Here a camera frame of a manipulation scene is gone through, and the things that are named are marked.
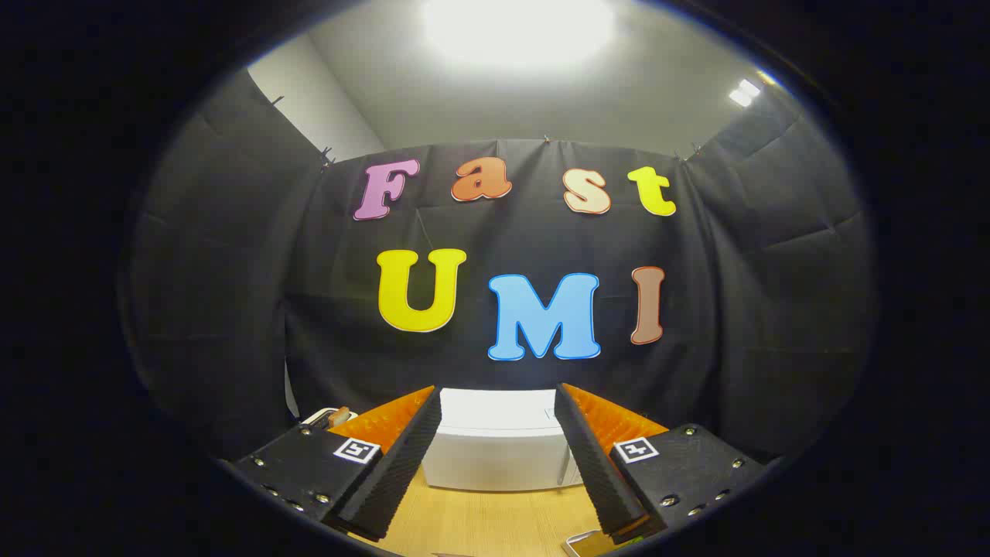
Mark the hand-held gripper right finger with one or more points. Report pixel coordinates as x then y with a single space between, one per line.
595 472

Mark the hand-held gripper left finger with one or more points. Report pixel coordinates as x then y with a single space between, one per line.
402 472

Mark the white microwave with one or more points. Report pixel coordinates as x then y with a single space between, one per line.
495 449

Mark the toast slice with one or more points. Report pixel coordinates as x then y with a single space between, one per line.
339 417

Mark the white toaster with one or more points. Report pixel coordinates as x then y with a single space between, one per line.
319 418

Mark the black backdrop cloth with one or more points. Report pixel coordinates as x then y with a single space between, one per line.
526 247

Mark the small ceiling light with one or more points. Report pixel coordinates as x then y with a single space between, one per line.
744 92

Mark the large ceiling light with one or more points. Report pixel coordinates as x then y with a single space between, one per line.
518 31

